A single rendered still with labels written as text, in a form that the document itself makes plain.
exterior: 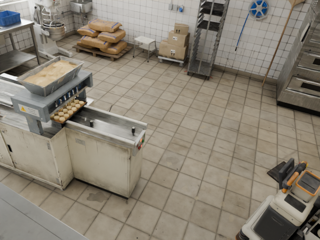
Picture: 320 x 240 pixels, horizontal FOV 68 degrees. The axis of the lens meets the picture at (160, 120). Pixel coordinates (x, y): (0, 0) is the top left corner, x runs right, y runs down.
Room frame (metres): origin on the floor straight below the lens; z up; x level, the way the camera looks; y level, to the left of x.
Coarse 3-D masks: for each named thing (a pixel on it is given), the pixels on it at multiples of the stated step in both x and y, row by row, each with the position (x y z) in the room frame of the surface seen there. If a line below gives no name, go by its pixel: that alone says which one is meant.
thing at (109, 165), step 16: (80, 112) 1.94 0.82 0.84; (96, 128) 1.73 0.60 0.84; (112, 128) 1.76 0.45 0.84; (128, 128) 1.79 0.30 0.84; (80, 144) 1.65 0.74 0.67; (96, 144) 1.61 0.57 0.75; (112, 144) 1.56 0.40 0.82; (80, 160) 1.66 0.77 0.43; (96, 160) 1.61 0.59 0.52; (112, 160) 1.56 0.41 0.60; (128, 160) 1.52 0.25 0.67; (80, 176) 1.67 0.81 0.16; (96, 176) 1.62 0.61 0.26; (112, 176) 1.56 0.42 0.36; (128, 176) 1.52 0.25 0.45; (112, 192) 1.60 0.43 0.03; (128, 192) 1.52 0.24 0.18
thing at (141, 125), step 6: (0, 84) 2.27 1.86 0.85; (6, 84) 2.25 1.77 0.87; (12, 84) 2.23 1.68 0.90; (84, 108) 1.98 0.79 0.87; (90, 108) 1.96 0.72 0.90; (96, 108) 1.97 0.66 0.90; (96, 114) 1.94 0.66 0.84; (102, 114) 1.92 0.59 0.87; (108, 114) 1.90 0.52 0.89; (114, 114) 1.90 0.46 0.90; (120, 120) 1.87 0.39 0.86; (126, 120) 1.85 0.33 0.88; (132, 120) 1.84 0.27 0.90; (138, 126) 1.82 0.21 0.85; (144, 126) 1.80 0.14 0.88
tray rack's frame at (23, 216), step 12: (0, 192) 0.33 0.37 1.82; (12, 192) 0.33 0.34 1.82; (0, 204) 0.30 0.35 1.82; (12, 204) 0.30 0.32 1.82; (24, 204) 0.31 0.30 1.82; (0, 216) 0.27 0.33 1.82; (12, 216) 0.27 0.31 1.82; (24, 216) 0.28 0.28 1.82; (36, 216) 0.28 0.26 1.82; (48, 216) 0.28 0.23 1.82; (0, 228) 0.25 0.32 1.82; (12, 228) 0.25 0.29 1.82; (24, 228) 0.25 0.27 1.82; (36, 228) 0.25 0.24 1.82; (48, 228) 0.26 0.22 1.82; (60, 228) 0.26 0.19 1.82
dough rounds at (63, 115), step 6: (72, 102) 1.99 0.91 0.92; (78, 102) 2.02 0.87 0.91; (84, 102) 2.04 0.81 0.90; (66, 108) 1.91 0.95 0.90; (72, 108) 1.89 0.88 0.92; (78, 108) 1.93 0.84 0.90; (54, 114) 1.78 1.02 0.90; (60, 114) 1.77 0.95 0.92; (66, 114) 1.78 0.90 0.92; (54, 120) 1.69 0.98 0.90; (60, 120) 1.69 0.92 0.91
